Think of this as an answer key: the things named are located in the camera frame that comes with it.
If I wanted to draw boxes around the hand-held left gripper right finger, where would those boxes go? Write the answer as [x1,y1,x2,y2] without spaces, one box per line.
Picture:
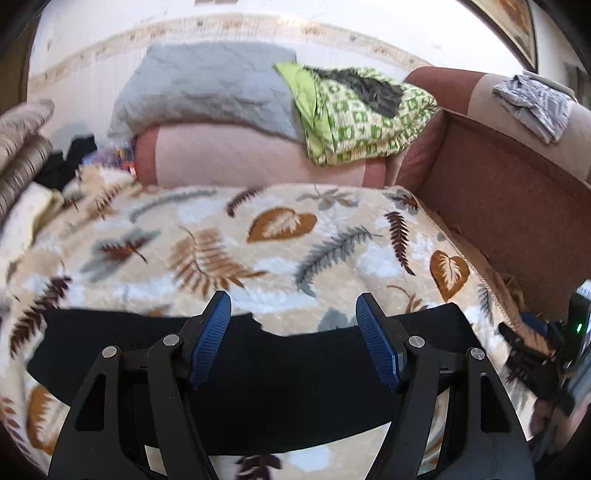
[355,292,533,480]

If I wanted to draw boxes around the striped brown cushion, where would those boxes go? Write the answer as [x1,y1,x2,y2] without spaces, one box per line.
[0,135,55,221]
[0,98,56,171]

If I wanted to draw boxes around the grey quilted blanket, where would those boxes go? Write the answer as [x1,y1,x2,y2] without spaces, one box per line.
[107,41,306,145]

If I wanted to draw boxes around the dark grey cloth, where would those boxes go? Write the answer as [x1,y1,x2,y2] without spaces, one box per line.
[329,68,405,119]

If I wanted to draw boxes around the green patterned cloth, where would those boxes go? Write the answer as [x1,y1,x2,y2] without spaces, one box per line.
[274,62,439,168]

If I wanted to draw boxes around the framed wall picture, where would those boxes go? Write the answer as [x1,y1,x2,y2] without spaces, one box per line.
[465,0,540,71]

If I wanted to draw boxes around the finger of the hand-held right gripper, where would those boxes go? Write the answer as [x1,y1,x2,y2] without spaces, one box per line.
[498,314,565,358]
[505,348,577,415]

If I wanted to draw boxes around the reddish-brown sofa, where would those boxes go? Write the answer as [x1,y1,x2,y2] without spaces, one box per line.
[133,66,591,326]

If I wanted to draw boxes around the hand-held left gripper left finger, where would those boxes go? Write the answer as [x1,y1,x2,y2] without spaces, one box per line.
[47,291,232,480]

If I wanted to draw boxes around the leaf-print beige blanket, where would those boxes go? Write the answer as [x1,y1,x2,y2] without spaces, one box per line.
[0,164,539,480]

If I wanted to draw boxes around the black pants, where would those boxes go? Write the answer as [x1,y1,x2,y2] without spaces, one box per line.
[27,305,486,459]

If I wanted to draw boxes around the grey striped cloth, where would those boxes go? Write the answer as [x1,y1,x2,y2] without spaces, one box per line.
[491,74,574,145]

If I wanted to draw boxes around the cream cloth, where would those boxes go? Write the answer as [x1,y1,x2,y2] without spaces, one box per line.
[0,184,63,264]

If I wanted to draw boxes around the black cloth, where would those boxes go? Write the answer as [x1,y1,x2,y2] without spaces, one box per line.
[36,134,99,191]

